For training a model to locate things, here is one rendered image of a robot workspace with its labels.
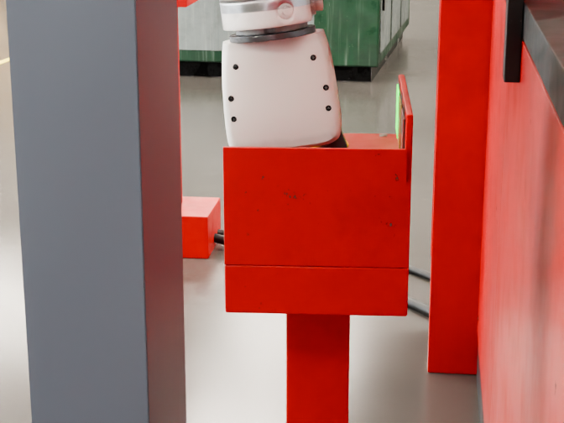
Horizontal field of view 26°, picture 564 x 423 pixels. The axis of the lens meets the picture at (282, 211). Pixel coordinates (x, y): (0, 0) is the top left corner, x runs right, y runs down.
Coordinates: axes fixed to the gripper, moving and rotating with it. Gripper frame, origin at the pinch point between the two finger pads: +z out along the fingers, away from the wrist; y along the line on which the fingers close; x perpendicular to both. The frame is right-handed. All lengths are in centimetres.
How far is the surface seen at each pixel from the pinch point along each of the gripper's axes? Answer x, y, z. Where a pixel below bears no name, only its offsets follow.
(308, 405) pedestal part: -2.8, 1.2, 20.7
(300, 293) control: 4.7, 0.1, 7.0
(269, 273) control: 4.7, 2.5, 4.9
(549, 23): -26.6, -27.9, -10.3
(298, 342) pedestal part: -2.6, 1.4, 14.1
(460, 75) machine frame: -135, -27, 9
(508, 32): -47, -26, -8
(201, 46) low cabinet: -499, 69, 32
